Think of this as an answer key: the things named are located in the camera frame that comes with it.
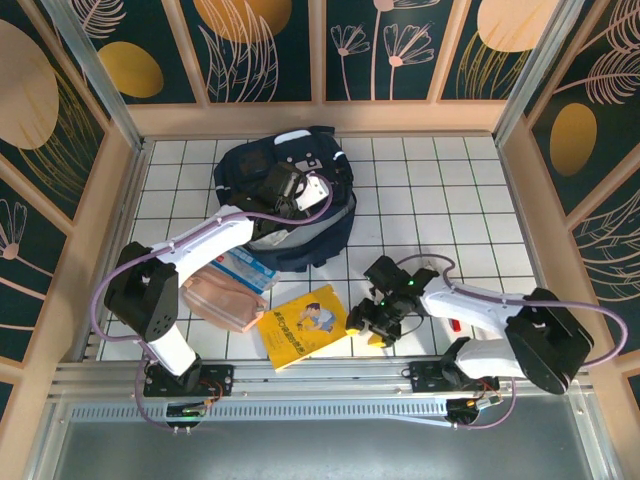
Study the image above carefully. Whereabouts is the black controller board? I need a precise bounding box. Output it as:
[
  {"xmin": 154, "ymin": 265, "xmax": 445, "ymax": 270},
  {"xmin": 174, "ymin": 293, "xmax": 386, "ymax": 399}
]
[
  {"xmin": 446, "ymin": 394, "xmax": 503, "ymax": 429},
  {"xmin": 166, "ymin": 402, "xmax": 207, "ymax": 432}
]

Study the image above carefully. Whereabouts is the wall panel with yellow oval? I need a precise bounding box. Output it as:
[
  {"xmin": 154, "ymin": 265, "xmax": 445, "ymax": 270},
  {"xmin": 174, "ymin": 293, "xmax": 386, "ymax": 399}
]
[{"xmin": 74, "ymin": 0, "xmax": 201, "ymax": 105}]

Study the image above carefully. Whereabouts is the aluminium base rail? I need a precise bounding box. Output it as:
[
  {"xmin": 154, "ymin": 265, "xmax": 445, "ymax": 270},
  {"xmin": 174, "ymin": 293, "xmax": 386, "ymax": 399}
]
[{"xmin": 49, "ymin": 355, "xmax": 596, "ymax": 401}]

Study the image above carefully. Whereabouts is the side panel with leaf outline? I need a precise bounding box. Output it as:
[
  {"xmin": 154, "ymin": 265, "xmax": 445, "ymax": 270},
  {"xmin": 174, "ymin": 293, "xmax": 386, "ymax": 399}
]
[{"xmin": 569, "ymin": 189, "xmax": 640, "ymax": 356}]

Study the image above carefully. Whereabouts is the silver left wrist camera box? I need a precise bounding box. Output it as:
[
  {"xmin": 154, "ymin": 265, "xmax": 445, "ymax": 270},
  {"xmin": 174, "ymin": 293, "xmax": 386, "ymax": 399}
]
[{"xmin": 293, "ymin": 171, "xmax": 332, "ymax": 214}]

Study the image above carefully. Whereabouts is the aluminium corner post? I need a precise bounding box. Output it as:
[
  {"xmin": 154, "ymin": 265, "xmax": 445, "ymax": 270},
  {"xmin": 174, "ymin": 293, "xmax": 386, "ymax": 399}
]
[
  {"xmin": 42, "ymin": 0, "xmax": 147, "ymax": 152},
  {"xmin": 492, "ymin": 0, "xmax": 584, "ymax": 146}
]

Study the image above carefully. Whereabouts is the pink pencil case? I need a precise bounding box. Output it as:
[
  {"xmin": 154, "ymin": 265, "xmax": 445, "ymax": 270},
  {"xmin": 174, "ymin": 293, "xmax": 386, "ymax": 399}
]
[{"xmin": 179, "ymin": 264, "xmax": 269, "ymax": 334}]

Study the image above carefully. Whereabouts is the slotted grey cable duct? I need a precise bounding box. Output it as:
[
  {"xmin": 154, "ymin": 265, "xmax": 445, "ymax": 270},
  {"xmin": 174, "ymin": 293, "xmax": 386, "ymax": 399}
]
[{"xmin": 67, "ymin": 399, "xmax": 451, "ymax": 422}]

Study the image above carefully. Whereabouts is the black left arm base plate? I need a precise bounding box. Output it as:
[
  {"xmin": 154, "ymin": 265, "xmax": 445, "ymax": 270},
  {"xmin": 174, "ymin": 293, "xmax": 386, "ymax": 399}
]
[{"xmin": 143, "ymin": 363, "xmax": 236, "ymax": 399}]

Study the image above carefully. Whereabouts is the side panel with pale circle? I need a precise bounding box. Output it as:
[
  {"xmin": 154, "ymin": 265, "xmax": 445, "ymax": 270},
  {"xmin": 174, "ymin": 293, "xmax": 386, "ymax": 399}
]
[{"xmin": 0, "ymin": 0, "xmax": 109, "ymax": 221}]

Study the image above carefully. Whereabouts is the wall panel with pink flowers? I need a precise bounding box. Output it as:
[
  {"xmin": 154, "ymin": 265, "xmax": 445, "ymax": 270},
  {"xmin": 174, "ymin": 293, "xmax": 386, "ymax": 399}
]
[{"xmin": 324, "ymin": 0, "xmax": 441, "ymax": 103}]

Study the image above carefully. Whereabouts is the navy blue backpack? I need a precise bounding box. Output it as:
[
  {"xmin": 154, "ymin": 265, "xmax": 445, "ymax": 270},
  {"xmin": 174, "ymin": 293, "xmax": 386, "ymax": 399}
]
[{"xmin": 213, "ymin": 124, "xmax": 359, "ymax": 274}]

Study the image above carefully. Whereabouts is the wall panel with orange circle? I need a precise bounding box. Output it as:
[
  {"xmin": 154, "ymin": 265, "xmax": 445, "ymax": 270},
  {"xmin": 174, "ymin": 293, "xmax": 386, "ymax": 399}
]
[{"xmin": 179, "ymin": 0, "xmax": 314, "ymax": 104}]

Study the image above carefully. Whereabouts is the wall panel with pale circle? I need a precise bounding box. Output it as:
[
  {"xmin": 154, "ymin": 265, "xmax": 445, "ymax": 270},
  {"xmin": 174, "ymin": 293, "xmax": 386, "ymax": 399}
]
[{"xmin": 439, "ymin": 0, "xmax": 556, "ymax": 101}]

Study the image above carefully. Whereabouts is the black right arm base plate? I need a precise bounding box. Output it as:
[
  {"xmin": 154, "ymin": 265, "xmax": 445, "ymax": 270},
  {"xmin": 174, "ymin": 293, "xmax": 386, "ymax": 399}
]
[{"xmin": 409, "ymin": 360, "xmax": 501, "ymax": 395}]

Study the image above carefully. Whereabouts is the side panel with single flower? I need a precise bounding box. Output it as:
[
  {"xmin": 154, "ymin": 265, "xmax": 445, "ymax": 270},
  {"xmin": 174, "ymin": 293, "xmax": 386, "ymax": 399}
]
[{"xmin": 0, "ymin": 174, "xmax": 69, "ymax": 364}]

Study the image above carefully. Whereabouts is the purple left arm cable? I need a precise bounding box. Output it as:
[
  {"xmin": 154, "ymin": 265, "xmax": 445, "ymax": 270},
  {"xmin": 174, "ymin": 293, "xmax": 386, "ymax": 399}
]
[{"xmin": 92, "ymin": 187, "xmax": 334, "ymax": 434}]

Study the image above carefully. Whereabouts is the blue and white book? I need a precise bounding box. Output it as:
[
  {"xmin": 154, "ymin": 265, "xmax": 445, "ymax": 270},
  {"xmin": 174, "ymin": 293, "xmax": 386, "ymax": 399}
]
[{"xmin": 214, "ymin": 247, "xmax": 279, "ymax": 296}]

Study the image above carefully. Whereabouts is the yellow book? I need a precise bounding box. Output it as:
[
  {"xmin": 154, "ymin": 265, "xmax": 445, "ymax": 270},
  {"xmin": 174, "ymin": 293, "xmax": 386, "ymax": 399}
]
[{"xmin": 255, "ymin": 283, "xmax": 351, "ymax": 374}]

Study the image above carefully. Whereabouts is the side panel with yellow oval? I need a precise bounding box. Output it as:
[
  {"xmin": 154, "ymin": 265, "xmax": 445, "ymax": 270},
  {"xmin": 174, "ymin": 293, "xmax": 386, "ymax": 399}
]
[{"xmin": 527, "ymin": 0, "xmax": 640, "ymax": 216}]

